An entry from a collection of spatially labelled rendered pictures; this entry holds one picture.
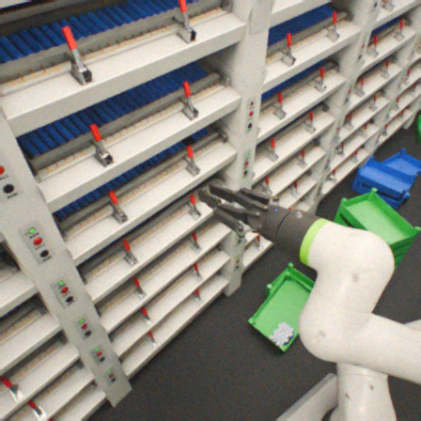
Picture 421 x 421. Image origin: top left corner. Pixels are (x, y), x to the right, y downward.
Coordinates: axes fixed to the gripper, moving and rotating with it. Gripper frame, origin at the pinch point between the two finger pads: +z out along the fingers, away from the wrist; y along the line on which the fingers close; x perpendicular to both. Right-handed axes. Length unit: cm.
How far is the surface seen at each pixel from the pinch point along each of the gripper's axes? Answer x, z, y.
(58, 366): -46, 30, -46
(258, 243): -80, 38, 55
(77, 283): -17.3, 22.4, -31.6
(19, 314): -22, 31, -46
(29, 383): -46, 31, -54
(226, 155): -8.4, 21.4, 25.8
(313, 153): -45, 32, 94
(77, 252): -8.3, 21.6, -28.2
